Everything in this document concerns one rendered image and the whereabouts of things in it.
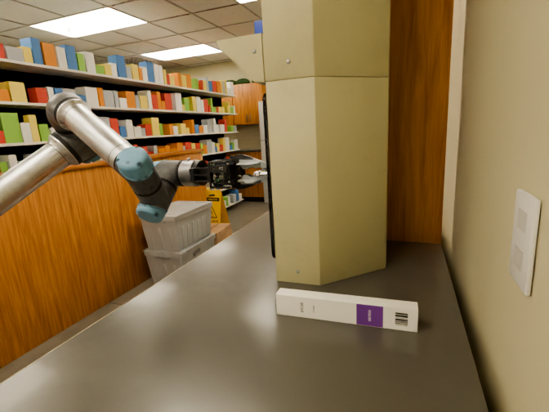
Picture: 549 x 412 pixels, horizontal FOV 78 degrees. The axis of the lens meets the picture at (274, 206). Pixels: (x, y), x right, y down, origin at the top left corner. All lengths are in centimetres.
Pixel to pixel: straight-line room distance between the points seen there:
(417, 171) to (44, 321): 251
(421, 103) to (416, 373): 75
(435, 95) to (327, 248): 55
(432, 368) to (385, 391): 9
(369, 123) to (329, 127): 11
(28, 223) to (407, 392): 245
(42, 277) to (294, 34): 238
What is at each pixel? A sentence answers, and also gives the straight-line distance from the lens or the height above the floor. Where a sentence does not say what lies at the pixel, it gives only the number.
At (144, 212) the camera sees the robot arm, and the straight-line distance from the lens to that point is 96.
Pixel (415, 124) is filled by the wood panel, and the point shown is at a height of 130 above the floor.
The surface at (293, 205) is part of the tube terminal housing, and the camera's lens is 79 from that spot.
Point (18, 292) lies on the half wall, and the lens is 272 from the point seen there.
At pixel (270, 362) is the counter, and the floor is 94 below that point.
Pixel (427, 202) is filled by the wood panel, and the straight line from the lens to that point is 113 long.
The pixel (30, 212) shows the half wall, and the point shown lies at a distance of 269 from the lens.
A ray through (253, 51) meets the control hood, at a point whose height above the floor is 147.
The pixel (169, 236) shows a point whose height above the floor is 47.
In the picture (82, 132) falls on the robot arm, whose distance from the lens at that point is 103.
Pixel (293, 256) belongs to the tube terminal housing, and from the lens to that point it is 83.
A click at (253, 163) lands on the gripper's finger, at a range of 89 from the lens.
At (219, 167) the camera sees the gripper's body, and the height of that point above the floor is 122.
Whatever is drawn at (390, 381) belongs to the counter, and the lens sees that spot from 58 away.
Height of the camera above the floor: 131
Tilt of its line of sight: 13 degrees down
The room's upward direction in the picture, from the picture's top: 3 degrees counter-clockwise
